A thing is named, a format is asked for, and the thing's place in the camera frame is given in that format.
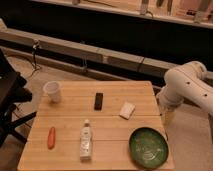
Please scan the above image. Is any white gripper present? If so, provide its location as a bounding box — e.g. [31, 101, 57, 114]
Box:
[159, 100, 174, 126]

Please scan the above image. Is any green ceramic bowl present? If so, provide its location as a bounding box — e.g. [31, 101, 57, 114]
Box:
[129, 127, 169, 170]

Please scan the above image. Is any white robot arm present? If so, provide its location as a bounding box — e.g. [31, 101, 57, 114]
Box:
[156, 61, 213, 125]

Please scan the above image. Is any white sponge block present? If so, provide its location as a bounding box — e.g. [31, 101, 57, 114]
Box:
[119, 102, 135, 119]

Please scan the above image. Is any wooden table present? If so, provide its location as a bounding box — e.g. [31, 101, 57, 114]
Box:
[18, 81, 165, 171]

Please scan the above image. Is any black rectangular block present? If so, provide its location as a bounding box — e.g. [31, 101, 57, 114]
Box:
[94, 93, 103, 110]

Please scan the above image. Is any white plastic bottle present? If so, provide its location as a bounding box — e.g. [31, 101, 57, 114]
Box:
[80, 119, 92, 161]

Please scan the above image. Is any orange carrot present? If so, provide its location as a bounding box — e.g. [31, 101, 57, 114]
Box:
[47, 127, 56, 149]

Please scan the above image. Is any white plastic cup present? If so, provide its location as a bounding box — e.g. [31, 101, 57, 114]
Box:
[43, 81, 61, 103]

